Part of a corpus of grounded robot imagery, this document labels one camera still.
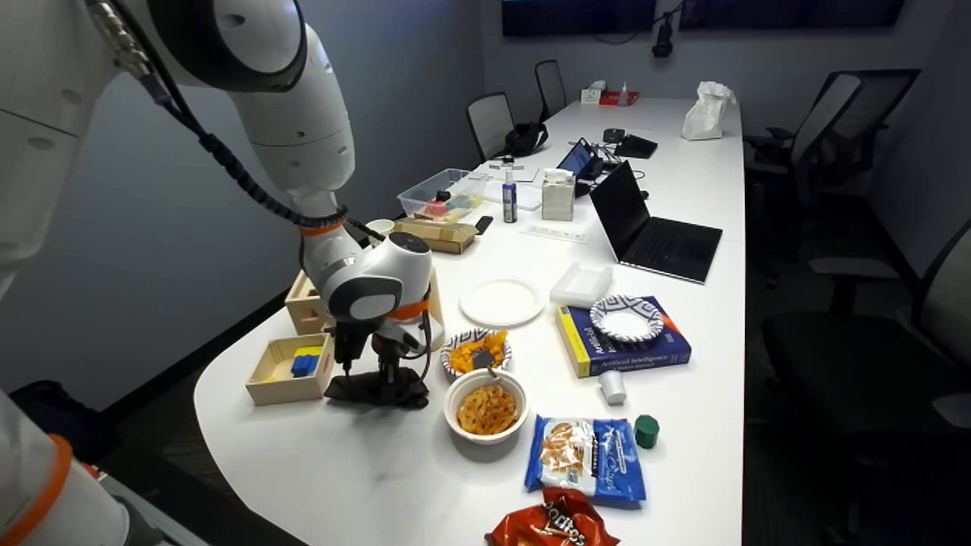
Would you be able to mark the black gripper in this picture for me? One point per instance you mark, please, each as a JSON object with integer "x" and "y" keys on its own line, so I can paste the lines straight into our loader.
{"x": 396, "y": 357}

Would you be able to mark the patterned bowl with orange chips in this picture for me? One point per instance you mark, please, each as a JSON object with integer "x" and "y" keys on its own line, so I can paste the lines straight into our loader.
{"x": 472, "y": 357}

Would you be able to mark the white paper cup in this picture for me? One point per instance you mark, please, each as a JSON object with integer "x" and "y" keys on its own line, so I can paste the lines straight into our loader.
{"x": 381, "y": 227}

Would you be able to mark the small green cap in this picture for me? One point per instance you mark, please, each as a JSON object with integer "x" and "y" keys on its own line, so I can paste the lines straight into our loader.
{"x": 646, "y": 433}

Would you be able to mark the small white container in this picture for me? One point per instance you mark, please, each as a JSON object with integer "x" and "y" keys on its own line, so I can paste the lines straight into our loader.
{"x": 613, "y": 389}

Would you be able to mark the tan cardboard box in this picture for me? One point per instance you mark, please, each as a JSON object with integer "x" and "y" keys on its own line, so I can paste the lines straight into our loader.
{"x": 445, "y": 236}

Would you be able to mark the small white box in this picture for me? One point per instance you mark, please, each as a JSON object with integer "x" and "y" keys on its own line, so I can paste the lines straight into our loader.
{"x": 592, "y": 95}

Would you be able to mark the white bowl with noodles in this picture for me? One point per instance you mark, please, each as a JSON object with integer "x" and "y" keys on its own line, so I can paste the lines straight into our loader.
{"x": 485, "y": 410}

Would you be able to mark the black towel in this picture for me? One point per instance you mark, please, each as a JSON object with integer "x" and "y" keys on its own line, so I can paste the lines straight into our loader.
{"x": 365, "y": 392}

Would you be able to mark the blue snack bag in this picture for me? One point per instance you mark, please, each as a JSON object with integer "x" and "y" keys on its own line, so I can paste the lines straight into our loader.
{"x": 592, "y": 460}

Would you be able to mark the wooden shape sorter cube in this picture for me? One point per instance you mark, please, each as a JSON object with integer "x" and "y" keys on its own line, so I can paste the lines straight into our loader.
{"x": 305, "y": 307}

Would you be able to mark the black open laptop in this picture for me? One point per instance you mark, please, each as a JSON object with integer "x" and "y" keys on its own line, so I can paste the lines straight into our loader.
{"x": 667, "y": 247}

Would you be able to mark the white napkin stack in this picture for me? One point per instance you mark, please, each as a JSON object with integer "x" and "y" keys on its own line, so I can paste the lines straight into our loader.
{"x": 579, "y": 285}

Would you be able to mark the black mesh office chair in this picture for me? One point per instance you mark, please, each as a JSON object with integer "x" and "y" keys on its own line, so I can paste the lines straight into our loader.
{"x": 829, "y": 123}

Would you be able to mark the white paper plate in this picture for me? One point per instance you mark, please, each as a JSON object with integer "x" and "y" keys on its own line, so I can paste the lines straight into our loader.
{"x": 501, "y": 306}

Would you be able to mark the blue and white can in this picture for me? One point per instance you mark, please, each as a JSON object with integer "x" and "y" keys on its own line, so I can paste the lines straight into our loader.
{"x": 510, "y": 202}

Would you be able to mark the wooden tray box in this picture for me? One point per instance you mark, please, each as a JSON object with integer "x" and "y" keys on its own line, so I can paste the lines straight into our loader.
{"x": 274, "y": 382}

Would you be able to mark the wall screen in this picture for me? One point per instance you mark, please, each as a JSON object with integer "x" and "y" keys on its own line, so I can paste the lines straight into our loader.
{"x": 587, "y": 16}

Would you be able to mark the blue wooden block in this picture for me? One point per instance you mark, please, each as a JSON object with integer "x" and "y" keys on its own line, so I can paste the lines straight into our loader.
{"x": 305, "y": 364}

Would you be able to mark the red chip bag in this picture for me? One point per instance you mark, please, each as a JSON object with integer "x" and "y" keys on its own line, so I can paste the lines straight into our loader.
{"x": 551, "y": 523}

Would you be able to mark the blue tablet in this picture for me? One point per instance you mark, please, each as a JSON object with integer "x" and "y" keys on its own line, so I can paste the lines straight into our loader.
{"x": 579, "y": 159}

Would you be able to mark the dark office chair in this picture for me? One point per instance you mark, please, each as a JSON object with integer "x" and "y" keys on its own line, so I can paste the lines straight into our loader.
{"x": 551, "y": 85}

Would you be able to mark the black bag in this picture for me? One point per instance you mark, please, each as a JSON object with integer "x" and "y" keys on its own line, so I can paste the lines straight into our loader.
{"x": 525, "y": 139}

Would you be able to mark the clear plastic container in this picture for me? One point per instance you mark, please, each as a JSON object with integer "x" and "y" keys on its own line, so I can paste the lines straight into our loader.
{"x": 436, "y": 193}

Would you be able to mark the blue patterned paper bowl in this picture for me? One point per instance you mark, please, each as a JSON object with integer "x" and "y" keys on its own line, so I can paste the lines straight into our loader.
{"x": 625, "y": 323}

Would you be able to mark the grey office chair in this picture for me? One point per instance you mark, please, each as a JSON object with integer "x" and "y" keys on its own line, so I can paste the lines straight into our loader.
{"x": 488, "y": 123}

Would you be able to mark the black remote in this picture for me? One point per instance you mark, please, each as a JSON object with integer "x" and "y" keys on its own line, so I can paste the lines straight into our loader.
{"x": 482, "y": 227}

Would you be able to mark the large black office chair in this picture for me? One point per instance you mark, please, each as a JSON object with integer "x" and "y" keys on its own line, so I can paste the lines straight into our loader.
{"x": 860, "y": 374}

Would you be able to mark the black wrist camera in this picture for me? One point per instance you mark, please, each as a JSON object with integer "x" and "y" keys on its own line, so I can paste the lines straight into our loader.
{"x": 351, "y": 345}

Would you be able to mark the yellow wooden block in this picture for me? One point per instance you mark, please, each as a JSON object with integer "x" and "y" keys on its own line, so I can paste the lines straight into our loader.
{"x": 311, "y": 349}

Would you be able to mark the blue book with yellow spine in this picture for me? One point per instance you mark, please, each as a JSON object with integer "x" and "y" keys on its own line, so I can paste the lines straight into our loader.
{"x": 625, "y": 357}

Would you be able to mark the hanging black webcam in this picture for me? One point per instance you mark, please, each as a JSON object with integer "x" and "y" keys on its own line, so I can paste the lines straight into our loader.
{"x": 664, "y": 34}

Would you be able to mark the white carton box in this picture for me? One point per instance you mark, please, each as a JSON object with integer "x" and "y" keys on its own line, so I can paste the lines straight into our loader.
{"x": 556, "y": 194}

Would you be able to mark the white plastic bag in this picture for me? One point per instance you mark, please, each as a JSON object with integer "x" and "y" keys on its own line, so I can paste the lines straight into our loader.
{"x": 705, "y": 114}

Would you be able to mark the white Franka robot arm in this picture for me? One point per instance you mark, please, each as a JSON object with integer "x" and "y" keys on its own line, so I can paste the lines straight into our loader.
{"x": 298, "y": 123}

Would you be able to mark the red box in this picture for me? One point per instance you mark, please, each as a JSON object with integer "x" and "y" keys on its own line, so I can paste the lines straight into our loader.
{"x": 620, "y": 99}

